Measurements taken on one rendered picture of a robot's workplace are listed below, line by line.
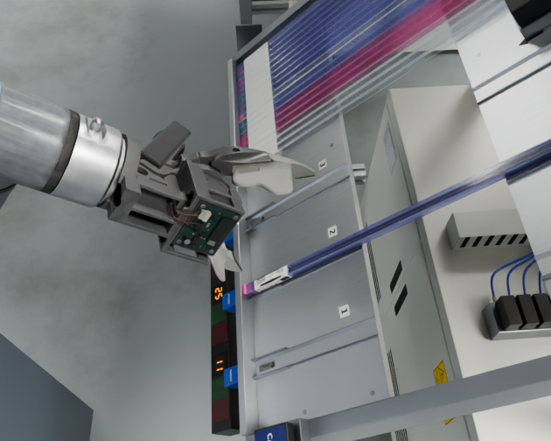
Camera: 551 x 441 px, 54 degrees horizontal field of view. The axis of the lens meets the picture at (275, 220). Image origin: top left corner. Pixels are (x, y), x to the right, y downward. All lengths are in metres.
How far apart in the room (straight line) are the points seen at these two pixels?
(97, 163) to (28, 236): 1.35
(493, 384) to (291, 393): 0.25
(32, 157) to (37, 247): 1.32
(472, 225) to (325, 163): 0.30
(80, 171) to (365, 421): 0.37
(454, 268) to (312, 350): 0.36
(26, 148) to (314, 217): 0.40
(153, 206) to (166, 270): 1.13
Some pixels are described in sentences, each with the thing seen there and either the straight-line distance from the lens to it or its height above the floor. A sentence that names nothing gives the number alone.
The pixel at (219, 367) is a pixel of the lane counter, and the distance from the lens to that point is 0.80.
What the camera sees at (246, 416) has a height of 0.74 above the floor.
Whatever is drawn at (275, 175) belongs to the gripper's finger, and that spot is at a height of 0.98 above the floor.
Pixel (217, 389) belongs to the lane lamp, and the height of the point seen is 0.65.
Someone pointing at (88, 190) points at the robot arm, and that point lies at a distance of 0.48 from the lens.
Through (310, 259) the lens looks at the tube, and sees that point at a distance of 0.69.
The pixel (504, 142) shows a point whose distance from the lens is 0.62.
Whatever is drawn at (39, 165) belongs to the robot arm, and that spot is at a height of 1.08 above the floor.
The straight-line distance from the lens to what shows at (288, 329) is 0.70.
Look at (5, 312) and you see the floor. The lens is 1.71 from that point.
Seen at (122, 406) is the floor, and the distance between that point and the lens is 1.51.
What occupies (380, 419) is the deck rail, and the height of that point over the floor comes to 0.85.
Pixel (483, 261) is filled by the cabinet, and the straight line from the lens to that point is 0.97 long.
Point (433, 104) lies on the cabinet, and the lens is 1.16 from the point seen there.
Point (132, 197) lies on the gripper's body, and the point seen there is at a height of 1.04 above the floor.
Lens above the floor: 1.42
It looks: 58 degrees down
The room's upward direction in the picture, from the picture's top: straight up
